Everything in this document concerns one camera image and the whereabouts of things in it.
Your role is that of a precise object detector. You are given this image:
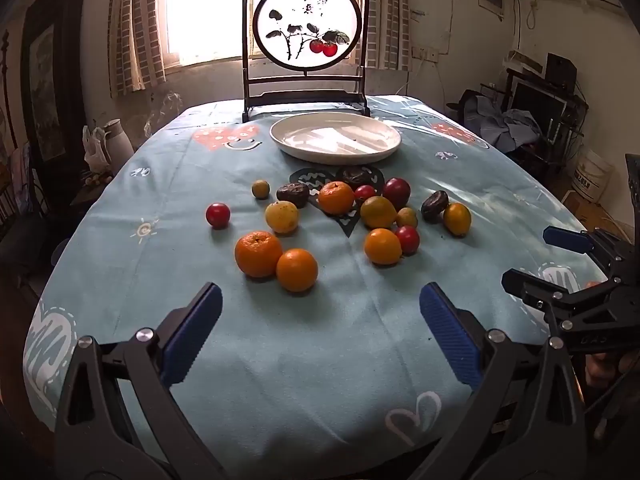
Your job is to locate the pile of grey-blue clothes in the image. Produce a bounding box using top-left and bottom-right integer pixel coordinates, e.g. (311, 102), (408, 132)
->
(457, 89), (543, 153)

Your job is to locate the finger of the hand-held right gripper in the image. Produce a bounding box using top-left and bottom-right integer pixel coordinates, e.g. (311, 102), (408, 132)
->
(501, 268), (626, 319)
(543, 226), (631, 267)

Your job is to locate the bright window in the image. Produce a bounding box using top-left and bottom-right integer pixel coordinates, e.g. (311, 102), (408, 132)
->
(152, 0), (361, 67)

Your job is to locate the dark red plum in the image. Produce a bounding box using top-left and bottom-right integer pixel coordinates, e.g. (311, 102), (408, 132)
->
(382, 177), (412, 211)

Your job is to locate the brick pattern curtain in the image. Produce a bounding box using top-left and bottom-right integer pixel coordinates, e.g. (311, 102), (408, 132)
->
(356, 0), (413, 72)
(109, 0), (167, 98)

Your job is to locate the white plastic bag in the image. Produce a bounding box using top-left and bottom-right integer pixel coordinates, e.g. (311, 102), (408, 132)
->
(82, 125), (113, 173)

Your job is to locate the round painted screen dark frame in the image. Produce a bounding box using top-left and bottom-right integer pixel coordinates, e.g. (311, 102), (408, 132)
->
(242, 0), (372, 124)

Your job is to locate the dark framed picture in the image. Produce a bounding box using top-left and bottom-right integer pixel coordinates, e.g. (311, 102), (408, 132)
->
(20, 0), (91, 166)

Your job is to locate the dark brown water chestnut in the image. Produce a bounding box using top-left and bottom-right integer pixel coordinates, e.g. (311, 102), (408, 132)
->
(420, 190), (450, 223)
(276, 183), (311, 208)
(342, 167), (373, 188)

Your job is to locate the yellow-orange citrus fruit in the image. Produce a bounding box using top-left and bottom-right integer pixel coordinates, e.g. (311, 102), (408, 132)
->
(360, 196), (398, 230)
(443, 202), (472, 237)

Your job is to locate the yellow citrus fruit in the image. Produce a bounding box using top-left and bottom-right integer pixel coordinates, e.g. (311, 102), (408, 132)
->
(264, 200), (300, 235)

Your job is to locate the white round plate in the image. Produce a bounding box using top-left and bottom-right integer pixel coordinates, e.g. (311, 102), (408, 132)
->
(269, 112), (403, 165)

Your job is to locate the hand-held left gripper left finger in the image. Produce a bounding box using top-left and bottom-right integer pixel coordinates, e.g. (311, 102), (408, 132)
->
(54, 281), (228, 480)

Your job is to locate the black monitor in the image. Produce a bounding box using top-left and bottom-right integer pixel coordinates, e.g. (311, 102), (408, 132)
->
(505, 67), (576, 146)

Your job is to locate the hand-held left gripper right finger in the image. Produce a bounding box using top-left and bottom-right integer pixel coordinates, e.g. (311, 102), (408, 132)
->
(419, 281), (588, 480)

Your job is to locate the person's right hand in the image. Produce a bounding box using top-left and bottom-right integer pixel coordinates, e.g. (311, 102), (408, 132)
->
(584, 352), (640, 386)

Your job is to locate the white jug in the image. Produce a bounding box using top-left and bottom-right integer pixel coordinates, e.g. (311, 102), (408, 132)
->
(102, 119), (135, 163)

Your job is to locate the large orange tangerine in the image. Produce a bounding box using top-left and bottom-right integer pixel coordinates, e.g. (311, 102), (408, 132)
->
(234, 231), (284, 279)
(318, 180), (355, 215)

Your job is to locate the black speaker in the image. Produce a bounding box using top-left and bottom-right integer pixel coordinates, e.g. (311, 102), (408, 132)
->
(545, 52), (578, 93)

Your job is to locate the light blue printed tablecloth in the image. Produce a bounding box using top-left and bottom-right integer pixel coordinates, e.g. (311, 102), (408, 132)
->
(23, 95), (608, 466)

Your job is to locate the white plastic bucket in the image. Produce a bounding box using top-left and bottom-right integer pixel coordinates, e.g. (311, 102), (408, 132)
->
(570, 147), (615, 205)

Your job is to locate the small orange tangerine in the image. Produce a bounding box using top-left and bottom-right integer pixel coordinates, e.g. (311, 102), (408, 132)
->
(276, 248), (319, 293)
(363, 228), (403, 266)

